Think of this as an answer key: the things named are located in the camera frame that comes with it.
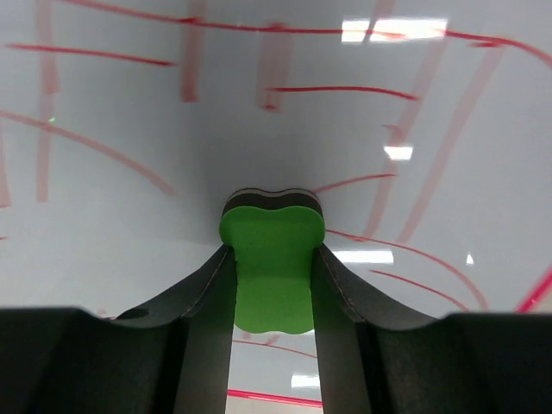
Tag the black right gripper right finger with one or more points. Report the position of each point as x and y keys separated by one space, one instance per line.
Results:
x=376 y=355

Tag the green whiteboard eraser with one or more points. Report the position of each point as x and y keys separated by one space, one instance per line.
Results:
x=274 y=235

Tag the pink framed whiteboard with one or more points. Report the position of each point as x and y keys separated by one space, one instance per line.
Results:
x=423 y=127

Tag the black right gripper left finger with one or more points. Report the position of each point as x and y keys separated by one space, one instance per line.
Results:
x=169 y=354

